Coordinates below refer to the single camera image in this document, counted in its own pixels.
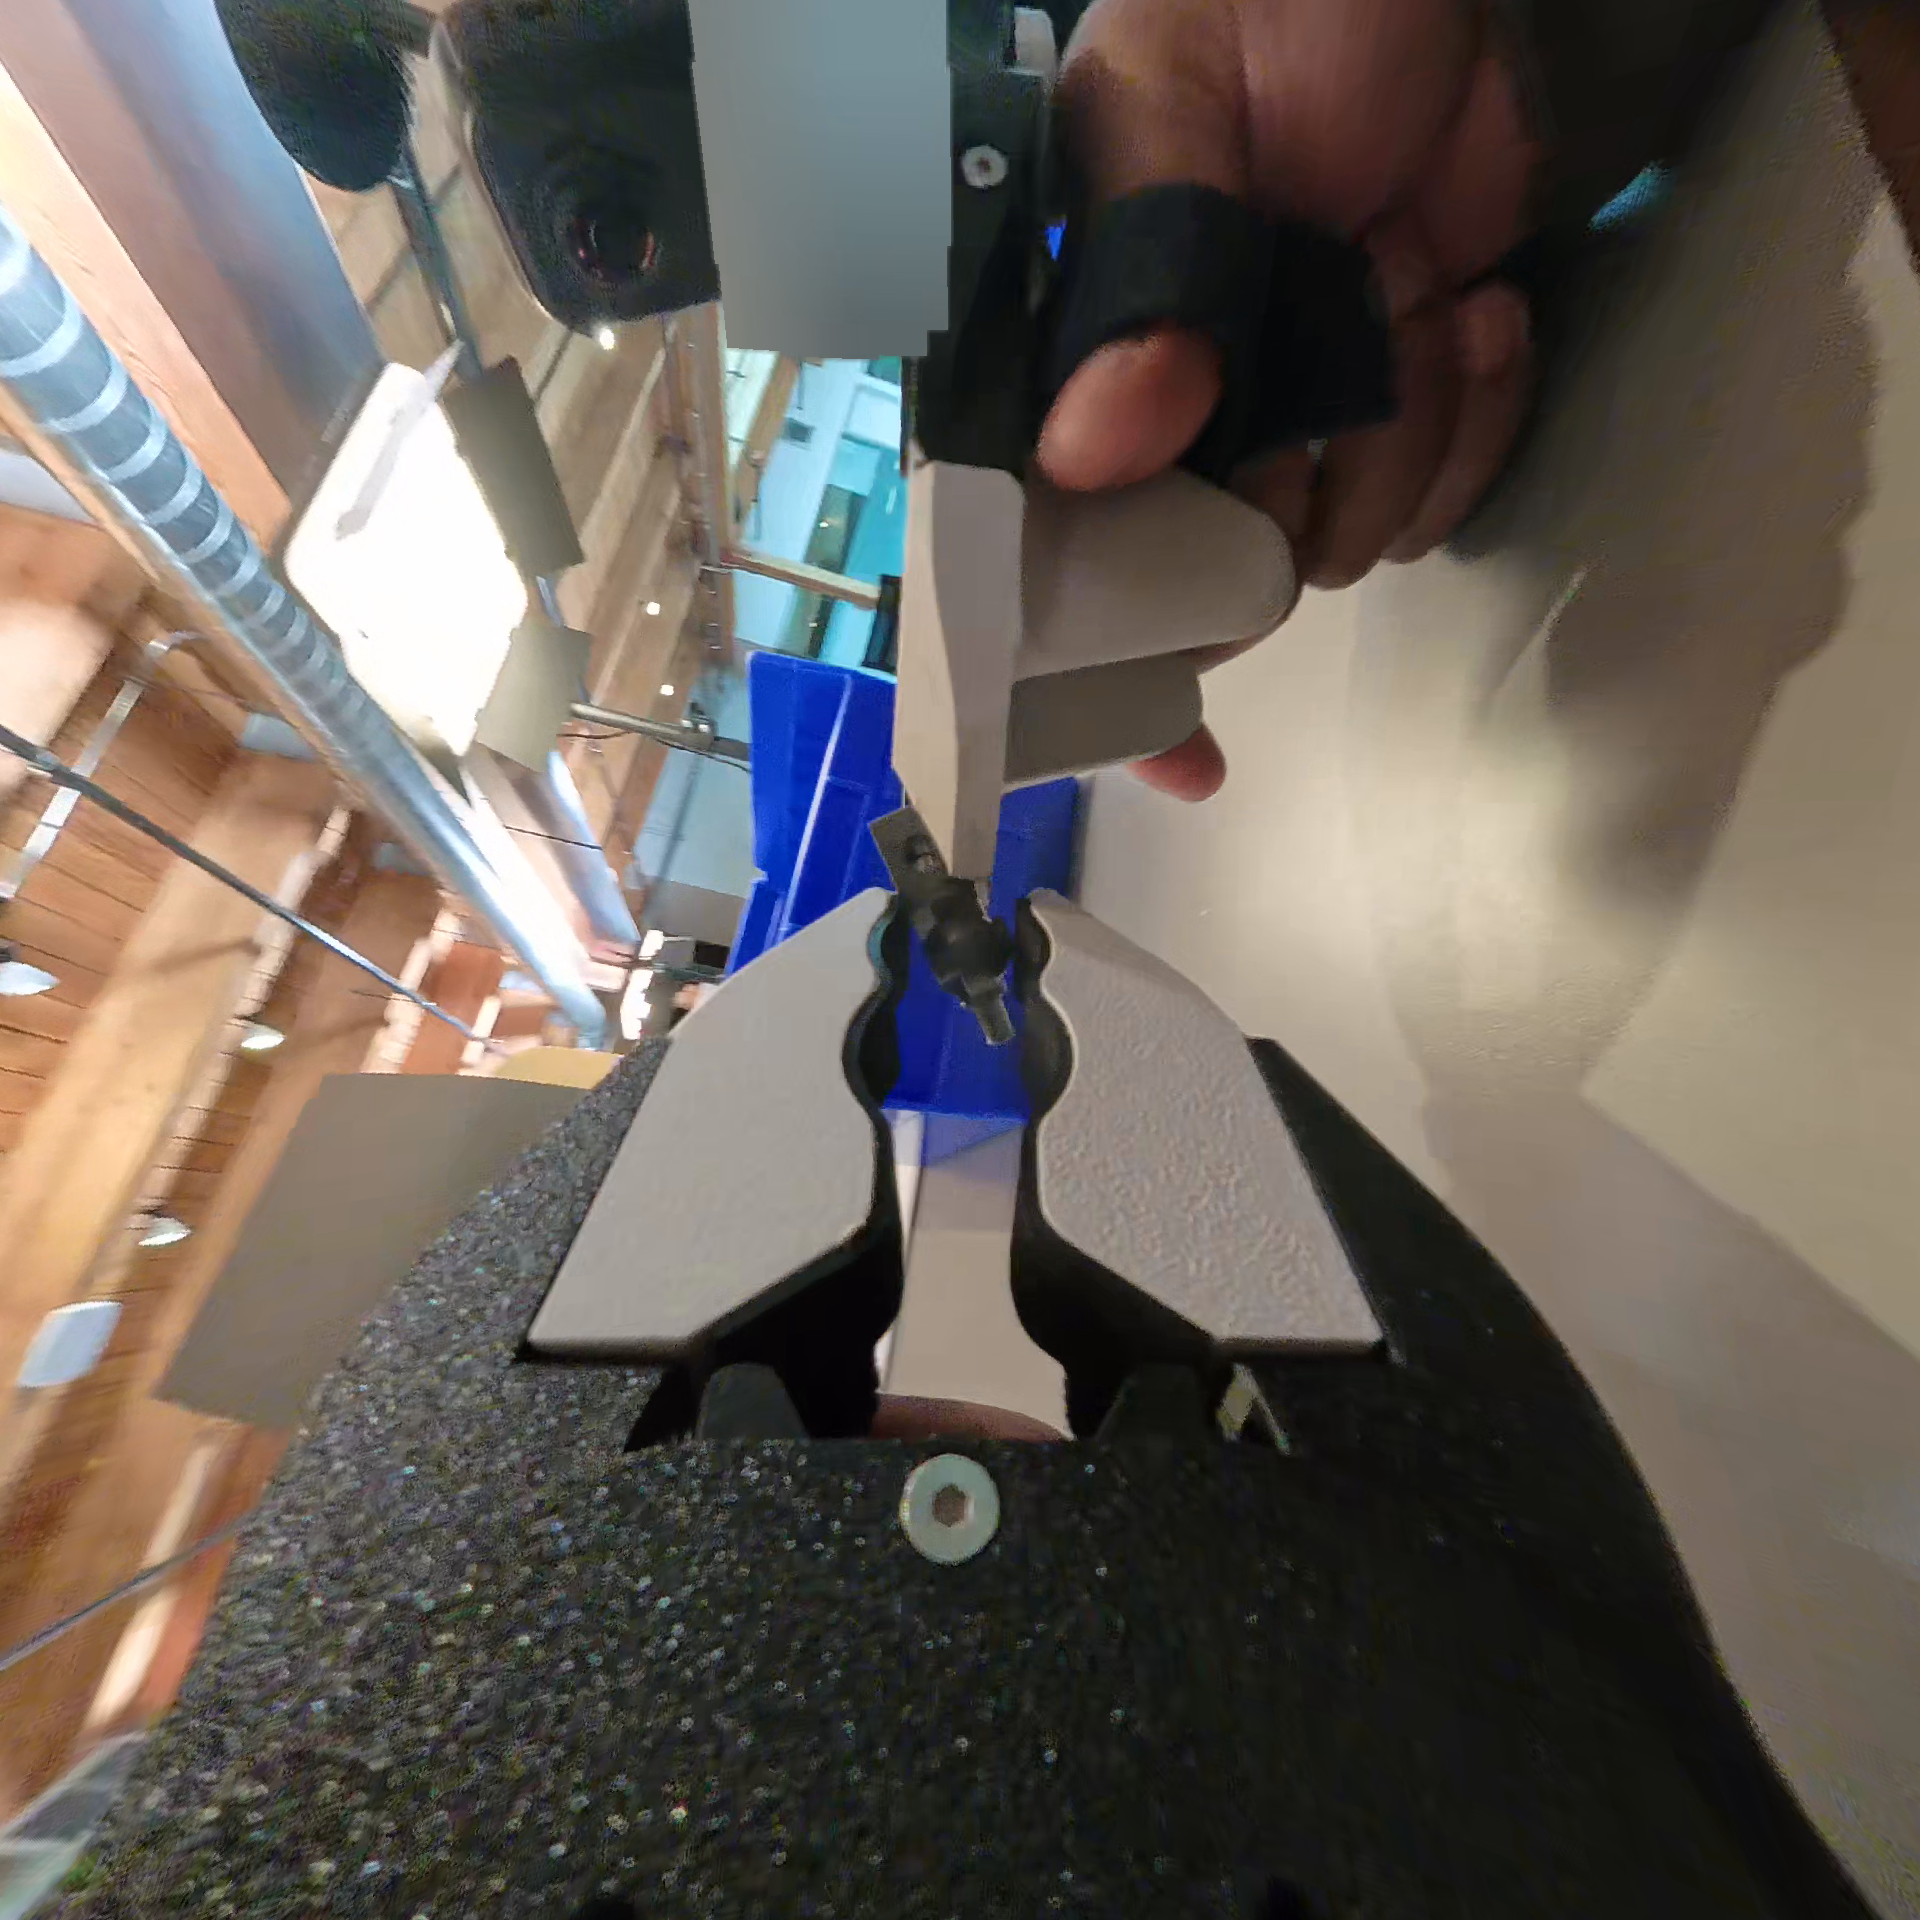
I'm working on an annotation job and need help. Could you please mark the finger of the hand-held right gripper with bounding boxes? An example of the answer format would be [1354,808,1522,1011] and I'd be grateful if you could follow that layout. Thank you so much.
[892,454,1033,882]

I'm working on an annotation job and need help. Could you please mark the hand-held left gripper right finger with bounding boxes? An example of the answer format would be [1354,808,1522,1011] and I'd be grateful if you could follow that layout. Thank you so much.
[1012,887,1385,1356]

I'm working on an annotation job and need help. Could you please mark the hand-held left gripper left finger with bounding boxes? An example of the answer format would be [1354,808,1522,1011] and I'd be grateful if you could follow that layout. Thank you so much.
[525,887,905,1359]

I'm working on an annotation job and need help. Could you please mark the blue plastic bin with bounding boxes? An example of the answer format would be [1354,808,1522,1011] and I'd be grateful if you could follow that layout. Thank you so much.
[728,652,1086,1130]

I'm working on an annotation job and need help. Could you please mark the small grey brick model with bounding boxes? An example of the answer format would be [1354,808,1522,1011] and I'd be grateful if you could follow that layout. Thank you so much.
[872,807,1024,1048]

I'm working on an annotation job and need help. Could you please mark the person's right hand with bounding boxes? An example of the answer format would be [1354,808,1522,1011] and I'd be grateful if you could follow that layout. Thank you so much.
[1035,0,1555,807]

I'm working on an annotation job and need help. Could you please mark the dark grey divider panel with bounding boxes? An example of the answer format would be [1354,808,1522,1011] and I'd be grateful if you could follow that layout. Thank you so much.
[153,1069,606,1430]

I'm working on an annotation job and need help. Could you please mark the white ceiling light panel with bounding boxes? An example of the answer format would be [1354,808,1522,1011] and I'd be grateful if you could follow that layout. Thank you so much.
[281,357,590,755]

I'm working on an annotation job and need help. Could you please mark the white ceiling access point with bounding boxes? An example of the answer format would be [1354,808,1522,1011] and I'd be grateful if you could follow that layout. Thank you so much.
[12,1299,126,1391]

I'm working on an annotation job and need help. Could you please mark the silver flexible duct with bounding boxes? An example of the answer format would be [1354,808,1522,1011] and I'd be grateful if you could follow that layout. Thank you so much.
[0,211,619,1052]

